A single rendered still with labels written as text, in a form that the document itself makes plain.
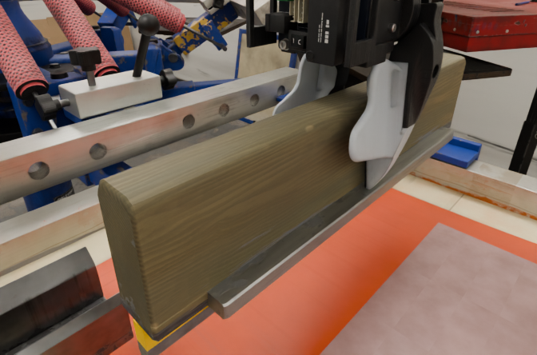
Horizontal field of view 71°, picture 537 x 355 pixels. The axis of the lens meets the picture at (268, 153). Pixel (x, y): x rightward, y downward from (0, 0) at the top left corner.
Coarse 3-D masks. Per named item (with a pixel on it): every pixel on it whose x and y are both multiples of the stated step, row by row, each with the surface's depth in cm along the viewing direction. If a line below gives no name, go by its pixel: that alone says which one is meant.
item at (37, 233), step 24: (432, 168) 51; (456, 168) 49; (480, 168) 49; (96, 192) 43; (480, 192) 48; (504, 192) 46; (528, 192) 44; (24, 216) 39; (48, 216) 39; (72, 216) 40; (96, 216) 42; (528, 216) 45; (0, 240) 36; (24, 240) 37; (48, 240) 39; (72, 240) 41; (0, 264) 36; (24, 264) 38
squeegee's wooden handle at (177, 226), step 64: (448, 64) 34; (256, 128) 20; (320, 128) 21; (128, 192) 14; (192, 192) 16; (256, 192) 19; (320, 192) 24; (128, 256) 15; (192, 256) 17; (256, 256) 21
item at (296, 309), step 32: (288, 288) 35; (320, 288) 35; (224, 320) 32; (256, 320) 32; (288, 320) 32; (320, 320) 32; (352, 320) 32; (128, 352) 29; (192, 352) 29; (224, 352) 29; (256, 352) 29; (288, 352) 29; (320, 352) 29; (352, 352) 29; (384, 352) 29; (416, 352) 29
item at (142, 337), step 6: (138, 330) 18; (144, 330) 17; (174, 330) 19; (138, 336) 18; (144, 336) 18; (168, 336) 19; (144, 342) 18; (150, 342) 18; (156, 342) 18; (150, 348) 18
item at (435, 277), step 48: (336, 240) 41; (384, 240) 41; (432, 240) 41; (480, 240) 41; (336, 288) 35; (384, 288) 35; (432, 288) 35; (480, 288) 35; (528, 288) 35; (432, 336) 31; (480, 336) 31; (528, 336) 31
